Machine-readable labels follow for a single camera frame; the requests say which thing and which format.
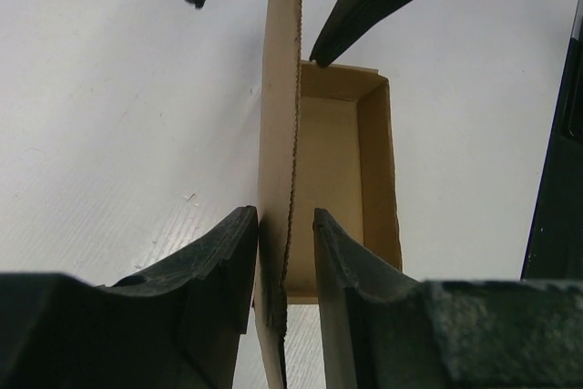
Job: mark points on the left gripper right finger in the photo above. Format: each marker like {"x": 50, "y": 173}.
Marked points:
{"x": 383, "y": 329}

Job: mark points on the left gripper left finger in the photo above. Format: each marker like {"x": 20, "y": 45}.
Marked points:
{"x": 175, "y": 324}

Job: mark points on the brown cardboard box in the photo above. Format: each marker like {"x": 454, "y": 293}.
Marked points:
{"x": 325, "y": 142}

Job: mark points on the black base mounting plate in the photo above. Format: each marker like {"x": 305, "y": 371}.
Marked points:
{"x": 554, "y": 247}

